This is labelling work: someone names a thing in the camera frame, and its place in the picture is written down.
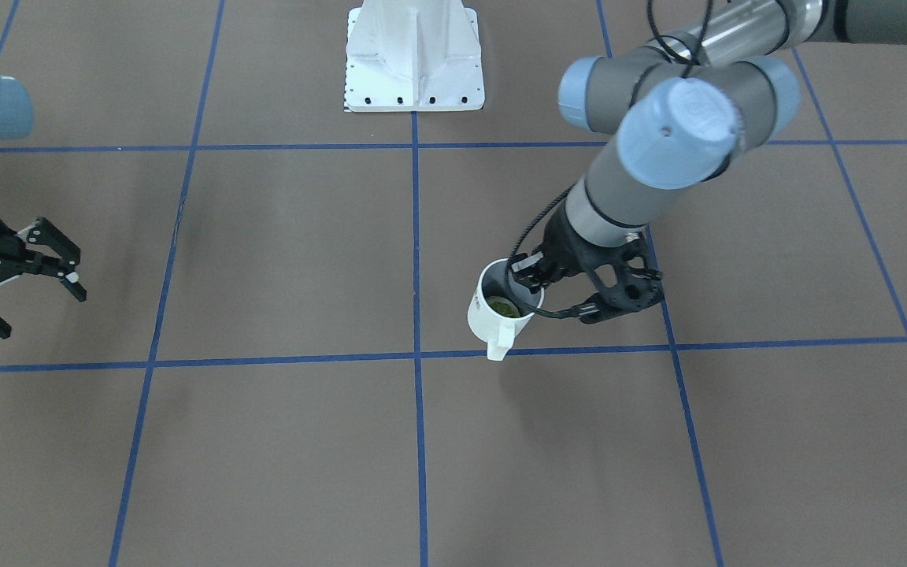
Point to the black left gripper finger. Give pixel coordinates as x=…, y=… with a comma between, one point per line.
x=535, y=271

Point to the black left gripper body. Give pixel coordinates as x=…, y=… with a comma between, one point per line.
x=566, y=247

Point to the green lemon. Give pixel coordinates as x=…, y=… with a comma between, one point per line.
x=503, y=307

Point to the white ceramic mug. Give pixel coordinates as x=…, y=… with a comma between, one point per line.
x=497, y=332

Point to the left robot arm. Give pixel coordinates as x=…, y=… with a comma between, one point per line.
x=679, y=111

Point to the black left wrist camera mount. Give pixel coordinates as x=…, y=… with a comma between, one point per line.
x=625, y=279

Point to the white metal base plate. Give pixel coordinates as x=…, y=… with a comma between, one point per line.
x=413, y=56

